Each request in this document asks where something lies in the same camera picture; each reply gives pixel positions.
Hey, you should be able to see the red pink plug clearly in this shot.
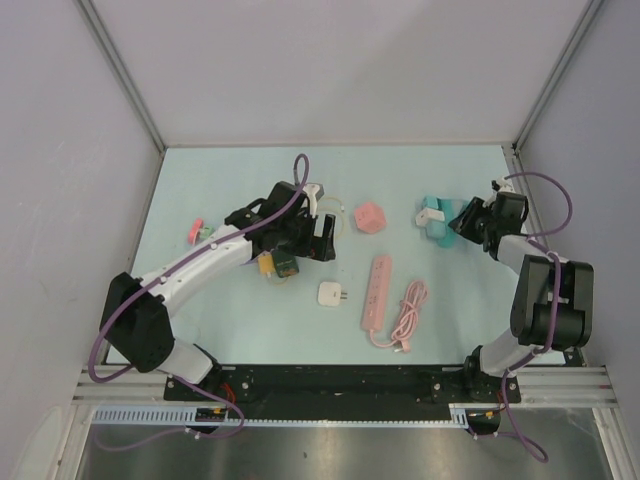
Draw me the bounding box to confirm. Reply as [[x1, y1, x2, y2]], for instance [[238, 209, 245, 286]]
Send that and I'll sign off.
[[187, 218, 203, 245]]

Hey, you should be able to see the thin yellow cable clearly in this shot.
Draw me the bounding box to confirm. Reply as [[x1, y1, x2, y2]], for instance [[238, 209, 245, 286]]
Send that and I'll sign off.
[[269, 195, 349, 290]]

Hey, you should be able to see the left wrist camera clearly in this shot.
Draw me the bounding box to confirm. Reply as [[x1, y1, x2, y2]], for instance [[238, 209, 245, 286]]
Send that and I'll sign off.
[[303, 183, 324, 216]]

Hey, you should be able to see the teal plug lower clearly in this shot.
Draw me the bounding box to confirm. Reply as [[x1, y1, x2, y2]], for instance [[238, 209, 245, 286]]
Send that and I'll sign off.
[[425, 221, 447, 240]]

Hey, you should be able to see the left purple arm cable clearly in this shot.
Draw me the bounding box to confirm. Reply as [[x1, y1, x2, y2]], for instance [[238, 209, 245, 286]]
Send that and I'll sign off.
[[87, 152, 311, 451]]

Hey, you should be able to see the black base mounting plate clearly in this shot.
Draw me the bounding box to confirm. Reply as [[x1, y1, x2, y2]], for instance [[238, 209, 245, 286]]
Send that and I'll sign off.
[[196, 364, 521, 404]]

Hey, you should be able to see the teal plug upper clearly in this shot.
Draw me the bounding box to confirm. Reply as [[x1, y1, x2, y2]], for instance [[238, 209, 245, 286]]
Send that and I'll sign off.
[[421, 196, 441, 210]]

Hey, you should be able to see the teal power strip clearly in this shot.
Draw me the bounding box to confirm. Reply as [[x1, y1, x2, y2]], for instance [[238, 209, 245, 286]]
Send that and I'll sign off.
[[415, 196, 468, 249]]

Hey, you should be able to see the pink power strip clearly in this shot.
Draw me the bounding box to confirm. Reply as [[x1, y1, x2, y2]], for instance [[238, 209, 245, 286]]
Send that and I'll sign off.
[[361, 255, 393, 332]]

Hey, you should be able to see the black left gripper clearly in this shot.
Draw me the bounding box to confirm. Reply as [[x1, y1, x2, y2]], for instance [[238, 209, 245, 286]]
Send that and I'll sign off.
[[276, 209, 334, 262]]

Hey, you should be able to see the white plug on teal strip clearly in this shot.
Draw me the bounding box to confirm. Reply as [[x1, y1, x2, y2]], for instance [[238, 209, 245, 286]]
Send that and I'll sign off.
[[415, 207, 445, 228]]

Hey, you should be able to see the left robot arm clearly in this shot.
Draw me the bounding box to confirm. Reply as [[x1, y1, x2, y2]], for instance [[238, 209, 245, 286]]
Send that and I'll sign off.
[[100, 181, 336, 400]]

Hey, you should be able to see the purple socket block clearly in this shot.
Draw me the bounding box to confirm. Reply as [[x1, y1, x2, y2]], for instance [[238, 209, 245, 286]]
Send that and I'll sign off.
[[241, 256, 259, 266]]

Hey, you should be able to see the pink coiled power cord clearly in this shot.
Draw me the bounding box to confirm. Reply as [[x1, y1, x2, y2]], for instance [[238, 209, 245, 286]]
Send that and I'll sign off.
[[368, 279, 430, 354]]

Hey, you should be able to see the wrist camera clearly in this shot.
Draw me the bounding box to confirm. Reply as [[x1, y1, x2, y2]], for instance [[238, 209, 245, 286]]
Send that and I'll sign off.
[[491, 177, 515, 195], [303, 183, 324, 216]]

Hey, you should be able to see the yellow plug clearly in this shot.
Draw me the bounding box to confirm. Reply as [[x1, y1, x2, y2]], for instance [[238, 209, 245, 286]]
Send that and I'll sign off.
[[257, 253, 276, 278]]

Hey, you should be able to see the dark green charger block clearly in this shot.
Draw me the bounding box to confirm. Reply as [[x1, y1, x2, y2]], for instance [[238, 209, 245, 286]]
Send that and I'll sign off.
[[272, 250, 299, 279]]

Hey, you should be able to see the white charger plug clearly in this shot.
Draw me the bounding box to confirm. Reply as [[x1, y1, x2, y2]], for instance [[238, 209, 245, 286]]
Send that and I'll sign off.
[[317, 281, 348, 307]]

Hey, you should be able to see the blue cable duct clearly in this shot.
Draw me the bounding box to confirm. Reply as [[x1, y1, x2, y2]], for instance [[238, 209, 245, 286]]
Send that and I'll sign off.
[[92, 405, 502, 428]]

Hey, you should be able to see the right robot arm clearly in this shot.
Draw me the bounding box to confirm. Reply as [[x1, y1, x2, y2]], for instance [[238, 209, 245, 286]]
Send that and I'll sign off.
[[449, 192, 595, 402]]

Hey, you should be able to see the green small adapter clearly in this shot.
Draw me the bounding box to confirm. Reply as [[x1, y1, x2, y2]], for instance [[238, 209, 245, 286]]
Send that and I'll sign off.
[[199, 226, 214, 238]]

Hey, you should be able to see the pink cube socket adapter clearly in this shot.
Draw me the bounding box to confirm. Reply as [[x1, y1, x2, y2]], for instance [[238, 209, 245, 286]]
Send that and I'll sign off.
[[354, 202, 387, 234]]

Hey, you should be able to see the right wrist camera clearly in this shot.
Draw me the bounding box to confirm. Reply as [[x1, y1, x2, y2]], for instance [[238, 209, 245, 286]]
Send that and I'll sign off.
[[491, 177, 515, 195]]

